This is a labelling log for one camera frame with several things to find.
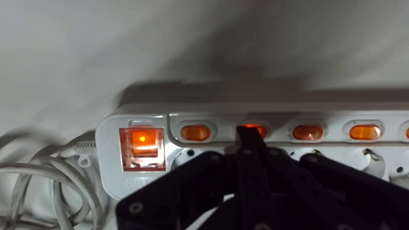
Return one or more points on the white power strip orange switches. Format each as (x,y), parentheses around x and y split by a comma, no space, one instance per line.
(299,110)

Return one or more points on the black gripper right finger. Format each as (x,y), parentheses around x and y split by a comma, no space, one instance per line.
(324,192)

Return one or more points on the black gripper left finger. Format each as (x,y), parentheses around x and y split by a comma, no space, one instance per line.
(184,192)

